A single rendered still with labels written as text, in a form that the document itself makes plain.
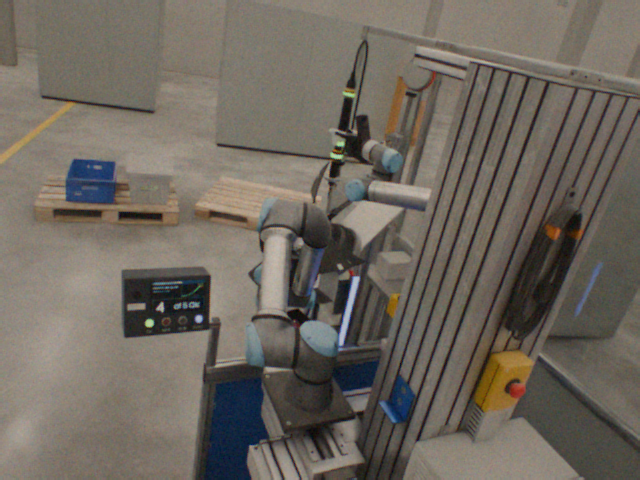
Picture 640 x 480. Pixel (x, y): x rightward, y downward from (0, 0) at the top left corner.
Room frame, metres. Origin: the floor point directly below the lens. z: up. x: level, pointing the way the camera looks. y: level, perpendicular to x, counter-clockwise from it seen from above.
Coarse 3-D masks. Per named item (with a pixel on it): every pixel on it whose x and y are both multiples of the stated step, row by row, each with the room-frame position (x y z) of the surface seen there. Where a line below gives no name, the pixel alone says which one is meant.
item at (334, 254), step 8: (328, 248) 1.85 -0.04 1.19; (336, 248) 1.88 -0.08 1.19; (344, 248) 1.89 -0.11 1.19; (328, 256) 1.80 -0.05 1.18; (336, 256) 1.81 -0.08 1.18; (344, 256) 1.82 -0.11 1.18; (352, 256) 1.83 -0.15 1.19; (320, 264) 1.75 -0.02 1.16; (328, 264) 1.75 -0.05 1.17; (336, 264) 1.76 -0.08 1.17; (344, 264) 1.76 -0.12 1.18; (352, 264) 1.77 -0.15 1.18; (360, 264) 1.77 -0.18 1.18; (320, 272) 1.71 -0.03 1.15; (328, 272) 1.71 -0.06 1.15
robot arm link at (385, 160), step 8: (376, 144) 1.77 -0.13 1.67; (376, 152) 1.74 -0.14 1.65; (384, 152) 1.71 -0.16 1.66; (392, 152) 1.71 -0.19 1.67; (376, 160) 1.73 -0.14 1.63; (384, 160) 1.70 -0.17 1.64; (392, 160) 1.69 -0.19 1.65; (400, 160) 1.71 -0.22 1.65; (376, 168) 1.72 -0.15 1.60; (384, 168) 1.70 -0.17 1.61; (392, 168) 1.69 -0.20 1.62
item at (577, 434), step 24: (336, 192) 3.35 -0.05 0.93; (336, 216) 3.29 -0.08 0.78; (384, 240) 2.73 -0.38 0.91; (360, 336) 2.72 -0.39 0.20; (384, 336) 2.51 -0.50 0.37; (528, 384) 1.67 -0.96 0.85; (552, 384) 1.59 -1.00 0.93; (528, 408) 1.63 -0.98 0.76; (552, 408) 1.55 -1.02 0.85; (576, 408) 1.48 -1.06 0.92; (552, 432) 1.52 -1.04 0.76; (576, 432) 1.45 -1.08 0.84; (600, 432) 1.39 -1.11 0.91; (576, 456) 1.41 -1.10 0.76; (600, 456) 1.36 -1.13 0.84; (624, 456) 1.30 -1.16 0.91
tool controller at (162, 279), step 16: (128, 272) 1.29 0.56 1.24; (144, 272) 1.30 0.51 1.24; (160, 272) 1.32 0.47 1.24; (176, 272) 1.33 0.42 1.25; (192, 272) 1.35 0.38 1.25; (208, 272) 1.37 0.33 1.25; (128, 288) 1.22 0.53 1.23; (144, 288) 1.24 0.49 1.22; (160, 288) 1.26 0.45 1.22; (176, 288) 1.28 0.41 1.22; (192, 288) 1.31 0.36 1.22; (208, 288) 1.33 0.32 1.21; (128, 304) 1.21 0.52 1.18; (144, 304) 1.23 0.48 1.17; (176, 304) 1.27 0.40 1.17; (192, 304) 1.30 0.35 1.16; (208, 304) 1.32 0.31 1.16; (128, 320) 1.20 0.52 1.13; (144, 320) 1.22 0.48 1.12; (160, 320) 1.24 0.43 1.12; (176, 320) 1.26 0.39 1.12; (192, 320) 1.29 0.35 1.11; (208, 320) 1.31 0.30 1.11; (128, 336) 1.19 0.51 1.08
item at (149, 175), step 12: (132, 156) 4.57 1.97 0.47; (144, 156) 4.65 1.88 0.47; (156, 156) 4.72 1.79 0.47; (168, 156) 4.80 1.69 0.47; (132, 168) 4.25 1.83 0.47; (144, 168) 4.31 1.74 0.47; (156, 168) 4.37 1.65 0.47; (168, 168) 4.44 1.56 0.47; (132, 180) 4.16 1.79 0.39; (144, 180) 4.20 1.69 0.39; (156, 180) 4.24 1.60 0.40; (168, 180) 4.28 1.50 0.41; (132, 192) 4.17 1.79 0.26; (144, 192) 4.21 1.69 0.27; (156, 192) 4.25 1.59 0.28; (168, 192) 4.29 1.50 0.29; (144, 204) 4.22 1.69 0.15; (156, 204) 4.26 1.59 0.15
